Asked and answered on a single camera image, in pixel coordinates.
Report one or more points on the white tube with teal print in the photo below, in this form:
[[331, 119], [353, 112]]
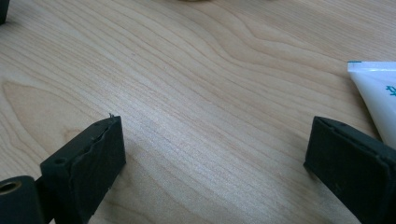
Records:
[[375, 93]]

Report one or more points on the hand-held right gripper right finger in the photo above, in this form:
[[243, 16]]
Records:
[[351, 168]]

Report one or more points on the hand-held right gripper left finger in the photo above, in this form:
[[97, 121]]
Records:
[[84, 174]]

